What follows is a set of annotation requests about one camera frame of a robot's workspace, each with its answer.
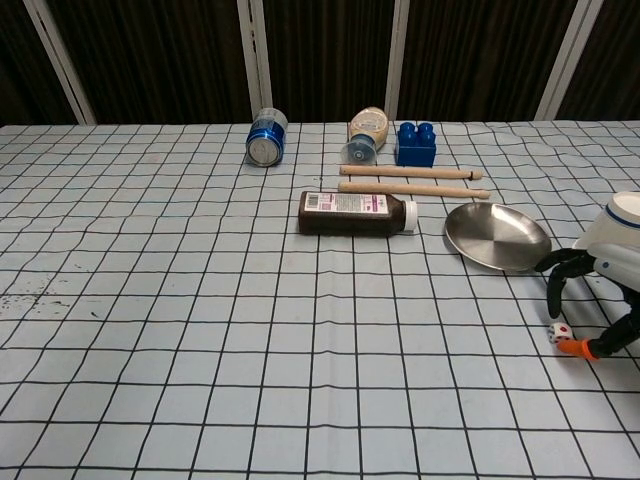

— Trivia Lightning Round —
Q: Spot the blue soda can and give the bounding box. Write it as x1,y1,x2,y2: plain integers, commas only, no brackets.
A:
244,107,289,167

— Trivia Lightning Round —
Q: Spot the mayonnaise squeeze bottle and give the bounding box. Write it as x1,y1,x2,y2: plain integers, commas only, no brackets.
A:
340,105,390,165

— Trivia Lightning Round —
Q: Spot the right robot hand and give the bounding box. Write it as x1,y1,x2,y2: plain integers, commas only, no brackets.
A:
533,242,640,362

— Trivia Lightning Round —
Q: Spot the white paper cup blue stripe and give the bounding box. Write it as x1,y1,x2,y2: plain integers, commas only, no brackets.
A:
571,190,640,252

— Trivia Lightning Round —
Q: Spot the white metal frame post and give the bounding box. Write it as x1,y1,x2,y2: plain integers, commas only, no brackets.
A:
236,0,274,124
384,0,411,123
22,0,97,125
533,0,606,121

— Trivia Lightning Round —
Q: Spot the brown bottle white cap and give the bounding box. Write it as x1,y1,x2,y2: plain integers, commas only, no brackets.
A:
297,190,419,236

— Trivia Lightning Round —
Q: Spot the round steel plate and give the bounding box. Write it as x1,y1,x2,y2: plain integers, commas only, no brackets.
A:
443,202,553,273

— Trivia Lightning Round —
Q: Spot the white die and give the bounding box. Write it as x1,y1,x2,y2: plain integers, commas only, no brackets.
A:
546,322,574,346

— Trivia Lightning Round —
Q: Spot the light blue checked tablecloth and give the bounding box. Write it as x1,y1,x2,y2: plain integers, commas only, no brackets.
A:
0,119,640,480

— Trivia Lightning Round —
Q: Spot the blue toy building block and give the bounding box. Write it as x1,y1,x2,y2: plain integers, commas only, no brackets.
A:
394,121,437,168

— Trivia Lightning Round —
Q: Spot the dark pleated curtain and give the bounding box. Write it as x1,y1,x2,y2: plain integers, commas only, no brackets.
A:
0,0,640,126

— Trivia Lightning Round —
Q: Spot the wooden drumstick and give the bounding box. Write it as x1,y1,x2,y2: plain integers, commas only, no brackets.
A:
337,181,493,201
339,165,485,182

